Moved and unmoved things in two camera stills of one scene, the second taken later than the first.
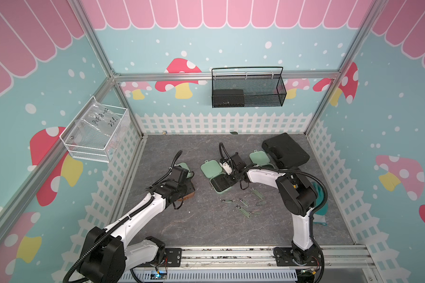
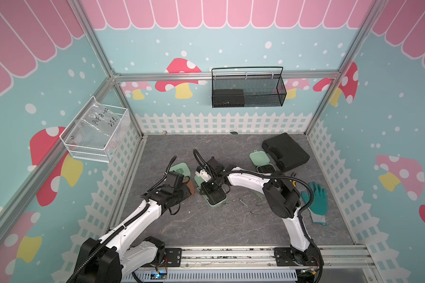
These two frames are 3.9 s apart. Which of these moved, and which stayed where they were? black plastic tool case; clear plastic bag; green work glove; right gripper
Moved: right gripper
Stayed: black plastic tool case; clear plastic bag; green work glove
